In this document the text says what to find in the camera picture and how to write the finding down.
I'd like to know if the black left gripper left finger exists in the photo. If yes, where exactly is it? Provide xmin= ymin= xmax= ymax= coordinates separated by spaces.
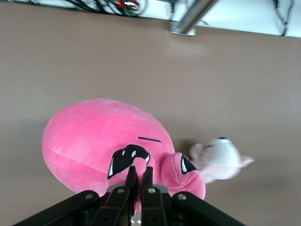
xmin=9 ymin=165 xmax=139 ymax=226

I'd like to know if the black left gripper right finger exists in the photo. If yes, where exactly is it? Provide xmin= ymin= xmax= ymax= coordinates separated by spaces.
xmin=141 ymin=165 xmax=245 ymax=226

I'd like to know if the round pink plush toy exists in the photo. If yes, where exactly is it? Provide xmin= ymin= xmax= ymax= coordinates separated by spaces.
xmin=41 ymin=98 xmax=207 ymax=210

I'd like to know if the white and pink plush puppy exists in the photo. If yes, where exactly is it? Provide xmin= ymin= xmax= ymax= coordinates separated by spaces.
xmin=189 ymin=137 xmax=255 ymax=184

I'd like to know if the aluminium camera mount post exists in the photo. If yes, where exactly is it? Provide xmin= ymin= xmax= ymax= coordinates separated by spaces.
xmin=169 ymin=0 xmax=219 ymax=36

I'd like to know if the black cable bundle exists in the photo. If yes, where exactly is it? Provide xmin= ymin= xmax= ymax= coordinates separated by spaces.
xmin=30 ymin=0 xmax=149 ymax=17

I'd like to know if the thin black cable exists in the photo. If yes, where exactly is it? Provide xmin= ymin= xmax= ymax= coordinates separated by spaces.
xmin=272 ymin=0 xmax=292 ymax=36

